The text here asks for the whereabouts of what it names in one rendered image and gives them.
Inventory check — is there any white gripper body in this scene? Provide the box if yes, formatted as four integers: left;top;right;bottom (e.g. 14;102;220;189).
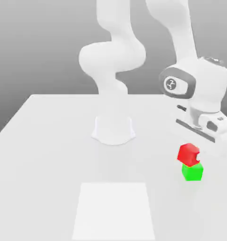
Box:
175;118;227;157

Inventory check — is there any small red cube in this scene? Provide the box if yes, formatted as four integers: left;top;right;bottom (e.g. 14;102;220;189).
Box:
177;143;201;168

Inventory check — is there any small green cube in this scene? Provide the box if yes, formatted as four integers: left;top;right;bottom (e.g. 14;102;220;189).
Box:
181;161;203;182

